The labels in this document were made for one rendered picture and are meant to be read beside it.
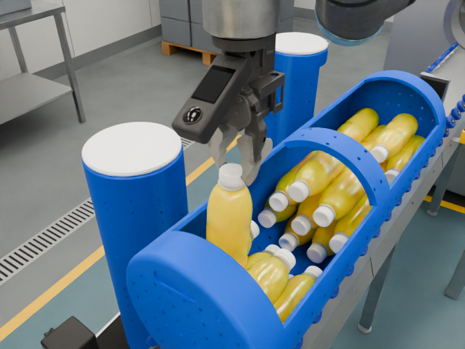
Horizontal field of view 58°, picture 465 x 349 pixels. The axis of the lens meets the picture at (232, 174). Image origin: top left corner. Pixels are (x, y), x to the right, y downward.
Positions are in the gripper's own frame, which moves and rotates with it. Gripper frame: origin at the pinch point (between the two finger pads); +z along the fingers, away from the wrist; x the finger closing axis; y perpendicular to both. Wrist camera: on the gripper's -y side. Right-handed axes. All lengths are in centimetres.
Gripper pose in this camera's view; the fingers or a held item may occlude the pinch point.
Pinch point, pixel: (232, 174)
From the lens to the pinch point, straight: 61.0
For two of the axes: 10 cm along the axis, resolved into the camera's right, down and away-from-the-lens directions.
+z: 0.1, 8.1, 5.9
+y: 6.1, -4.7, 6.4
